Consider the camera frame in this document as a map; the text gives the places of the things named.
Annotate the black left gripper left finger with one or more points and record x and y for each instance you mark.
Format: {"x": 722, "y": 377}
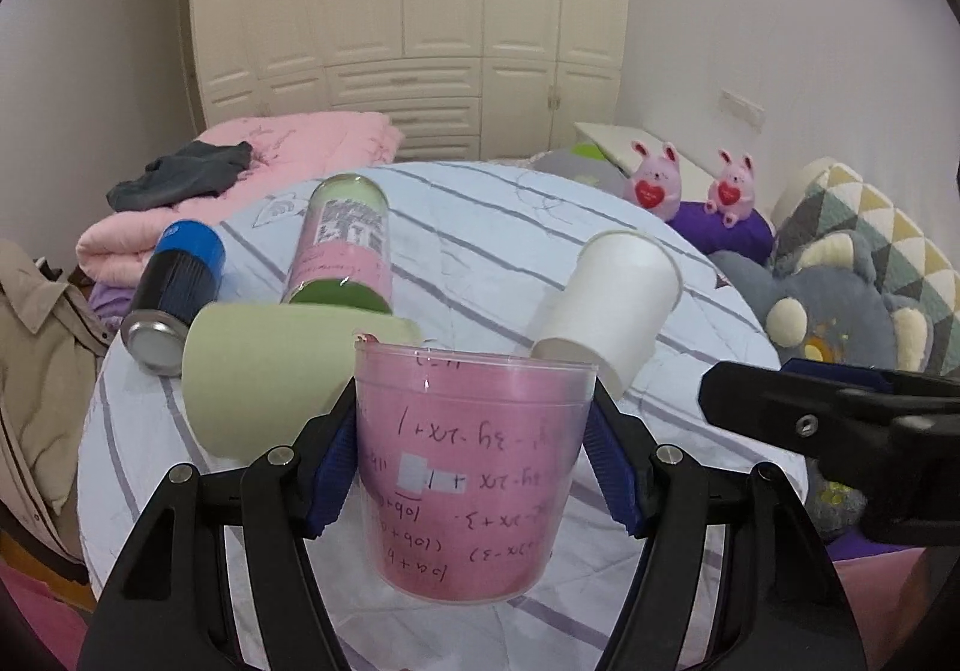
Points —
{"x": 168, "y": 604}

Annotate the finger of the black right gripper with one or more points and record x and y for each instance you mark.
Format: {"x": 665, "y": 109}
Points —
{"x": 893, "y": 436}

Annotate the pink translucent plastic cup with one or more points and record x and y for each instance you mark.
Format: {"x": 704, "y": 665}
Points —
{"x": 466, "y": 461}

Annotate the light green paper cup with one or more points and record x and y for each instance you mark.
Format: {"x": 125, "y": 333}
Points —
{"x": 254, "y": 374}

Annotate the white paper cup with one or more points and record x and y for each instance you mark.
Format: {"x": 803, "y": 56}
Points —
{"x": 622, "y": 290}

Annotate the grey paw plush pillow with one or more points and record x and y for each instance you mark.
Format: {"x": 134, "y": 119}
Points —
{"x": 827, "y": 309}

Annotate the purple cushion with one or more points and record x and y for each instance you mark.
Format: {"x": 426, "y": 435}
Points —
{"x": 750, "y": 237}

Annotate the triangle pattern quilt pillow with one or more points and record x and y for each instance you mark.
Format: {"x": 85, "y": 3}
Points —
{"x": 828, "y": 196}

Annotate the right pink bunny plush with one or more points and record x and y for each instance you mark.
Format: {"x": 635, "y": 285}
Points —
{"x": 731, "y": 195}

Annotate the pink bunny plush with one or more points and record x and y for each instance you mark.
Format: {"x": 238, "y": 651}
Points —
{"x": 731, "y": 195}
{"x": 656, "y": 185}

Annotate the beige jacket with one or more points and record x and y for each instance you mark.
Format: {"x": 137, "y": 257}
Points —
{"x": 52, "y": 345}

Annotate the left pink bunny plush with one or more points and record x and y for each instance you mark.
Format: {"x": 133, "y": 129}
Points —
{"x": 656, "y": 185}

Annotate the black blue metal can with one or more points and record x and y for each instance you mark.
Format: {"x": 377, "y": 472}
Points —
{"x": 182, "y": 276}

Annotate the pink green cylindrical canister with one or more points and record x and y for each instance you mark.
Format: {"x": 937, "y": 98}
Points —
{"x": 342, "y": 257}

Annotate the grey green plush pillow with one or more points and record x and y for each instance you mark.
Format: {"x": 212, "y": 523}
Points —
{"x": 584, "y": 164}

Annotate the dark grey garment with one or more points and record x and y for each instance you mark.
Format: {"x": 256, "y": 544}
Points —
{"x": 197, "y": 170}

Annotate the pink folded quilt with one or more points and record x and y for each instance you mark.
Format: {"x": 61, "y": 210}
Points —
{"x": 286, "y": 150}

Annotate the white striped table cloth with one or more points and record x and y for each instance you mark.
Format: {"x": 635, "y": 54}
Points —
{"x": 479, "y": 252}

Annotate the cream white wardrobe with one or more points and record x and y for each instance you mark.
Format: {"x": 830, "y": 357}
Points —
{"x": 461, "y": 79}

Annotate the white wall switch panel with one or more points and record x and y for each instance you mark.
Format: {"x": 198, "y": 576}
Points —
{"x": 743, "y": 110}

